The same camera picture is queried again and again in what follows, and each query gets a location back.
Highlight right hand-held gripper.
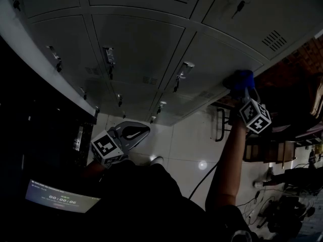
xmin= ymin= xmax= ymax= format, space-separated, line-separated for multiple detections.
xmin=238 ymin=86 xmax=273 ymax=135

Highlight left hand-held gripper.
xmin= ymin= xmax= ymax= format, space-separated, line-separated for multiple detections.
xmin=90 ymin=120 xmax=151 ymax=170

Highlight blue cloth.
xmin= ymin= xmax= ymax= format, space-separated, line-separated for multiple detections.
xmin=223 ymin=69 xmax=255 ymax=101

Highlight grey metal cabinet doors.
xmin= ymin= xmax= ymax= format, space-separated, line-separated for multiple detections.
xmin=0 ymin=0 xmax=323 ymax=127

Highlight person's left forearm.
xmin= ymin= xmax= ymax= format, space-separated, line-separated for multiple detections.
xmin=82 ymin=160 xmax=107 ymax=179

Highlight person's right forearm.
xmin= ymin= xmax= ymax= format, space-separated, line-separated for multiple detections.
xmin=205 ymin=118 xmax=248 ymax=209

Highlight brown wooden table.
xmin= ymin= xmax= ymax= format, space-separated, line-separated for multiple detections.
xmin=242 ymin=124 xmax=323 ymax=164

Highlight person's white shoe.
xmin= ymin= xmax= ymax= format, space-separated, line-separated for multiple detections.
xmin=148 ymin=156 xmax=165 ymax=166

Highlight beige hanging garment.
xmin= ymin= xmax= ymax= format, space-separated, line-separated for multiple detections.
xmin=308 ymin=75 xmax=323 ymax=122

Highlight display screen with timer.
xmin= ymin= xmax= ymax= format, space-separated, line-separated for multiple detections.
xmin=25 ymin=179 xmax=102 ymax=214

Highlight person's black shirt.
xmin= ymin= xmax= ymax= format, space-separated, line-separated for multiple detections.
xmin=83 ymin=159 xmax=258 ymax=242

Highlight dark counter unit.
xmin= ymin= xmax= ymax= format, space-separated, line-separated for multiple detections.
xmin=0 ymin=34 xmax=98 ymax=186

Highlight row of door latches with keys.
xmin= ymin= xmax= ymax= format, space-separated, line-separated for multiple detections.
xmin=12 ymin=0 xmax=253 ymax=125

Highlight black metal chair frame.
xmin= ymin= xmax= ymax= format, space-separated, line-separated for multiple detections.
xmin=210 ymin=106 xmax=233 ymax=142

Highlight black cable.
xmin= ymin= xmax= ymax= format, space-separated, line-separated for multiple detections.
xmin=189 ymin=162 xmax=219 ymax=200

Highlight white floor cables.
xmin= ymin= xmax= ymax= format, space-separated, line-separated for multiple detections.
xmin=236 ymin=189 xmax=277 ymax=229

